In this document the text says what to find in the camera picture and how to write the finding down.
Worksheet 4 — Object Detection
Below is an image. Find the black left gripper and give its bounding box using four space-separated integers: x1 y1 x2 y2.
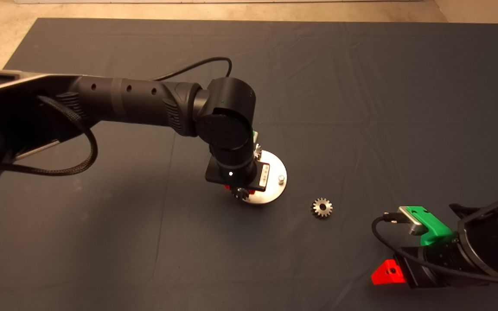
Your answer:
205 155 271 193

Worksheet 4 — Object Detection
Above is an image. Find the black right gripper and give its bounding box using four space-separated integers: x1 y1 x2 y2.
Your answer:
370 248 434 289

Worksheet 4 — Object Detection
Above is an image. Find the round metal carrier plate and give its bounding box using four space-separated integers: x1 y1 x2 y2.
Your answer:
243 149 288 205

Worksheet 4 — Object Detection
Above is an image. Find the dark grey table cloth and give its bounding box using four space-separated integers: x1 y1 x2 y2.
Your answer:
0 17 498 311

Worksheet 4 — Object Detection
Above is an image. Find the thin black right camera cable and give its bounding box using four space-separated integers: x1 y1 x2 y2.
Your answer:
370 212 498 286

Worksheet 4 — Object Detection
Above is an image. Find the thin black camera cable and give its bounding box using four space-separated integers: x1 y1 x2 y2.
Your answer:
370 212 498 286
154 57 233 82

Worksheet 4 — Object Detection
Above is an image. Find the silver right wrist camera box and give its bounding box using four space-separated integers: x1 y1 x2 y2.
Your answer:
397 206 430 236

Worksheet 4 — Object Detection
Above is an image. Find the green right camera mount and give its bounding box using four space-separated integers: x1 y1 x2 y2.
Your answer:
407 206 453 247

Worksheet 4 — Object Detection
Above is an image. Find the thin black left camera cable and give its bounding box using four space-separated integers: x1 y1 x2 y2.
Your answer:
154 57 233 82

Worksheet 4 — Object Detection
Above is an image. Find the thick braided black cable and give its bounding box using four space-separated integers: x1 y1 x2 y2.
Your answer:
0 95 99 176

